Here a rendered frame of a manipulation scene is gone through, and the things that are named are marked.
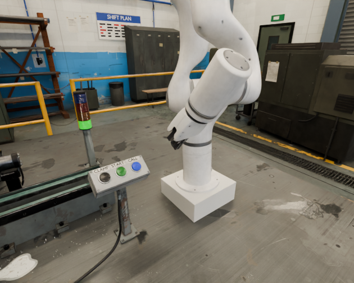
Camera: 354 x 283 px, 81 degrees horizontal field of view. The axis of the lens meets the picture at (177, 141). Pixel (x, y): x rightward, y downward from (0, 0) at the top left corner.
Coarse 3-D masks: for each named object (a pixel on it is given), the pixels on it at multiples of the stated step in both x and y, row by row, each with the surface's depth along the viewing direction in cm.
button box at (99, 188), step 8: (128, 160) 65; (136, 160) 67; (104, 168) 61; (112, 168) 62; (128, 168) 64; (144, 168) 66; (88, 176) 60; (96, 176) 59; (112, 176) 61; (120, 176) 61; (128, 176) 63; (136, 176) 64; (144, 176) 66; (96, 184) 58; (104, 184) 59; (112, 184) 60; (120, 184) 61; (128, 184) 65; (96, 192) 57; (104, 192) 59
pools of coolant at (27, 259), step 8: (24, 256) 66; (8, 264) 63; (16, 264) 63; (24, 264) 63; (32, 264) 63; (0, 272) 61; (8, 272) 61; (16, 272) 61; (24, 272) 61; (0, 280) 59; (8, 280) 59
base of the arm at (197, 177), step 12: (192, 156) 80; (204, 156) 80; (192, 168) 82; (204, 168) 82; (180, 180) 89; (192, 180) 84; (204, 180) 84; (216, 180) 88; (192, 192) 82; (204, 192) 82
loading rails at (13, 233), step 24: (96, 168) 93; (24, 192) 77; (48, 192) 81; (72, 192) 76; (0, 216) 65; (24, 216) 68; (48, 216) 73; (72, 216) 79; (0, 240) 66; (24, 240) 71
